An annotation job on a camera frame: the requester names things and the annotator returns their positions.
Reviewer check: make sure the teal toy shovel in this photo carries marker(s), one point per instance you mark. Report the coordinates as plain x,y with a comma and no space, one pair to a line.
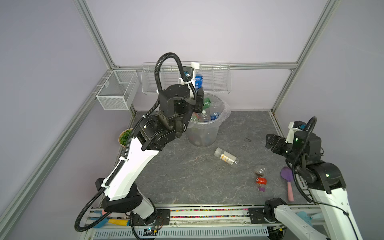
308,219

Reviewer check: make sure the white mesh wall basket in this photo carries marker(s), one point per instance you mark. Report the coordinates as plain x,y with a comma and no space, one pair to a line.
118,91

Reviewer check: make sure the white wire wall rack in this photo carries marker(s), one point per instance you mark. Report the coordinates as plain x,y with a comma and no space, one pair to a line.
217,76

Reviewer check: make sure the green plant in beige pot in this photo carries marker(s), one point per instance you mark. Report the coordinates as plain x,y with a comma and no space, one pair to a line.
123,137

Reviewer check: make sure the small blue label water bottle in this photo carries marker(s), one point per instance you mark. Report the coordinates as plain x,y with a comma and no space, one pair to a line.
198,77

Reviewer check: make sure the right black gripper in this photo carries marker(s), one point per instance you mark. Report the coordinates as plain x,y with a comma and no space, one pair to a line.
281,142

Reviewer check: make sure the purple pink toy shovel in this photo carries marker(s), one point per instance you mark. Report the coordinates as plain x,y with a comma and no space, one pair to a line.
286,174

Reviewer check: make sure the green soda bottle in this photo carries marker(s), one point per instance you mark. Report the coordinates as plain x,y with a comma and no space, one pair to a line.
206,103

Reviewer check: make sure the frosted bottle yellow label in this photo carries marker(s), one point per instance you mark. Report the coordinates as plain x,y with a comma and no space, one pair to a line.
226,157

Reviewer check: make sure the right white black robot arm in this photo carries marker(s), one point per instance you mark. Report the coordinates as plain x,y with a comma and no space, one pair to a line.
319,182

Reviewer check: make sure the teal yellow toy tool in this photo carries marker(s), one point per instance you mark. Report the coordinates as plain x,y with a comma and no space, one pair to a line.
118,222

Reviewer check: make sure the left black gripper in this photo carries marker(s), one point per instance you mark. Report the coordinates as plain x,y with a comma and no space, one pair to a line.
199,101

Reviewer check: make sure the clear plastic bin liner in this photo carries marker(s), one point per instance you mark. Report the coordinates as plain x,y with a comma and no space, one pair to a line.
203,120

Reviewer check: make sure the clear bottle blue label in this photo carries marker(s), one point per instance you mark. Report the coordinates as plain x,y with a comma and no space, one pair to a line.
216,108

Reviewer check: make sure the grey mesh waste bin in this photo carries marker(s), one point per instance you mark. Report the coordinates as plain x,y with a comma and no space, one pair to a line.
202,138

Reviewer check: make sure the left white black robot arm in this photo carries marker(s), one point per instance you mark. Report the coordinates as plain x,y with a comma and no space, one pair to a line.
148,137

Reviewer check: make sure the aluminium rail with beads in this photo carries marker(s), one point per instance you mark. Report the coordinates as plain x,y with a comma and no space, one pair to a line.
201,216

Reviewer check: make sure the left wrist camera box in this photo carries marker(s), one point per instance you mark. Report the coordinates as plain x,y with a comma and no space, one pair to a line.
189,80

